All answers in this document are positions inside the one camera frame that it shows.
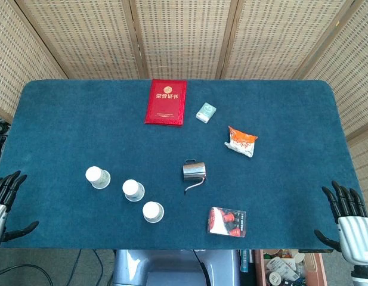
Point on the white paper cup green flower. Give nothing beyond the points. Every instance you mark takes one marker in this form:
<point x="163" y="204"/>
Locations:
<point x="151" y="211"/>
<point x="95" y="175"/>

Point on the pink storage box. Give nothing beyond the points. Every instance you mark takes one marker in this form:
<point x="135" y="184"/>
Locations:
<point x="317" y="268"/>

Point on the white paper cup blue flower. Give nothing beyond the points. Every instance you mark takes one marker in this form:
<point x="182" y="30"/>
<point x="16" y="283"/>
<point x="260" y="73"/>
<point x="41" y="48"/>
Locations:
<point x="131" y="188"/>

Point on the blue bottle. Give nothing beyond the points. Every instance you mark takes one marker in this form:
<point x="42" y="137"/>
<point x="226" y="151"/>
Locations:
<point x="244" y="262"/>

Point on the clear box of coffee capsules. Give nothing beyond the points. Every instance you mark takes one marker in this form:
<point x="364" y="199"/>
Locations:
<point x="227" y="222"/>

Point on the stainless steel pitcher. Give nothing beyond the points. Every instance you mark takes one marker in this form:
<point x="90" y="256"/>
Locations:
<point x="194" y="172"/>

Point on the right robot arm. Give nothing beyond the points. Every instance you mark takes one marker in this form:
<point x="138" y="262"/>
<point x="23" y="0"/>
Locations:
<point x="364" y="275"/>

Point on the green white tissue pack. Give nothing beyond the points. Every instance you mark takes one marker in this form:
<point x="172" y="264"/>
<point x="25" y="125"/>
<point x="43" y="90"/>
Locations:
<point x="206" y="112"/>

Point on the woven bamboo folding screen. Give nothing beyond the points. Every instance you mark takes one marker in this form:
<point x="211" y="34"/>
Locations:
<point x="183" y="35"/>

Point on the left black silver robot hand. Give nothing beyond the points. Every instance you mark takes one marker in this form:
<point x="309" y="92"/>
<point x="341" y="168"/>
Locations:
<point x="0" y="190"/>

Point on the orange white snack bag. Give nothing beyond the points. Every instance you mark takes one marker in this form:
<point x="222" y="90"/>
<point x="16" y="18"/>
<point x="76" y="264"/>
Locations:
<point x="241" y="142"/>

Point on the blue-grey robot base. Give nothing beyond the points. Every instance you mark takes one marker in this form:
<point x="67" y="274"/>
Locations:
<point x="168" y="268"/>

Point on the red certificate folder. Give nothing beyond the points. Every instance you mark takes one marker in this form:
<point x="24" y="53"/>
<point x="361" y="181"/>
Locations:
<point x="165" y="104"/>

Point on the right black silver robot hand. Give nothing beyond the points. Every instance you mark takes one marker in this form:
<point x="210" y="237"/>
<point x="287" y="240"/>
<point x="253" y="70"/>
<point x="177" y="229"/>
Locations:
<point x="355" y="235"/>

